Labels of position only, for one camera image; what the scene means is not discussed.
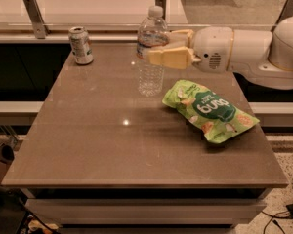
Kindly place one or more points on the green white 7up can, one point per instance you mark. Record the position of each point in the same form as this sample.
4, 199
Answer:
80, 45

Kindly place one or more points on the right metal railing bracket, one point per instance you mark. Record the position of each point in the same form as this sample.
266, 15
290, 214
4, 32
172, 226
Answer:
286, 12

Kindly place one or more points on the middle metal railing bracket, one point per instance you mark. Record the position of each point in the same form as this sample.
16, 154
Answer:
162, 4

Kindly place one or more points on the dark object at left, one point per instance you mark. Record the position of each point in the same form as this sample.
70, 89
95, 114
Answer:
6, 158

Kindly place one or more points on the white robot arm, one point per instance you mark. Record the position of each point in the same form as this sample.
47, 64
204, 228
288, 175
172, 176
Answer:
264, 58

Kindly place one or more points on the brown table with drawer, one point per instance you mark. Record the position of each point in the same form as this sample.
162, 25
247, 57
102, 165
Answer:
99, 152

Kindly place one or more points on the clear plastic water bottle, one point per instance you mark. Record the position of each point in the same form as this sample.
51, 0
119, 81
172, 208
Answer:
151, 33

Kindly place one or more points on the left metal railing bracket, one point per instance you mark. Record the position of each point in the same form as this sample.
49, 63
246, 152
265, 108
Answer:
40, 29

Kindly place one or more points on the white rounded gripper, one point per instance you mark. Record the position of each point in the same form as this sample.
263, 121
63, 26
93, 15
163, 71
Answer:
211, 49

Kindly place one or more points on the green snack chip bag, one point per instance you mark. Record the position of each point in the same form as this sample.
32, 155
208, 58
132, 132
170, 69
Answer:
217, 118

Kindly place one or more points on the metal railing bracket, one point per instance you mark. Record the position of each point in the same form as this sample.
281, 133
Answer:
40, 29
162, 4
286, 12

